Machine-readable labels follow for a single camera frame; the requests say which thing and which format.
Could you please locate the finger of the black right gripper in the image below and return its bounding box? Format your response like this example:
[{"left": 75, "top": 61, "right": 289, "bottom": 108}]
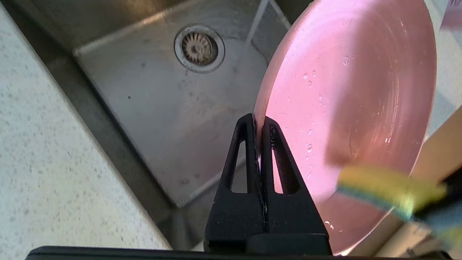
[{"left": 415, "top": 168, "right": 462, "bottom": 224}]

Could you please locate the yellow green sponge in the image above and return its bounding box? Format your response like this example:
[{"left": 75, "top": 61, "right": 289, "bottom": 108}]
[{"left": 336, "top": 165, "right": 448, "bottom": 221}]

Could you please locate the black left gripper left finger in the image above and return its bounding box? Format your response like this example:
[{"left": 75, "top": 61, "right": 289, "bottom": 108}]
[{"left": 204, "top": 113, "right": 268, "bottom": 252}]

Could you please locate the round metal drain strainer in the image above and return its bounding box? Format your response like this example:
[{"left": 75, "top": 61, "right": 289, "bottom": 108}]
[{"left": 174, "top": 24, "right": 226, "bottom": 74}]

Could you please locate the stainless steel sink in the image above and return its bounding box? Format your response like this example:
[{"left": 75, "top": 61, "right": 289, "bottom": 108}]
[{"left": 7, "top": 0, "right": 311, "bottom": 251}]

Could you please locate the pink plate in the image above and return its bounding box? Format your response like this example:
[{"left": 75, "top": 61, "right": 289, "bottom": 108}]
[{"left": 254, "top": 0, "right": 437, "bottom": 256}]

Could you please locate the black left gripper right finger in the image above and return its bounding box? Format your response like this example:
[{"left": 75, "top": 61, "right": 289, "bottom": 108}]
[{"left": 260, "top": 116, "right": 332, "bottom": 253}]

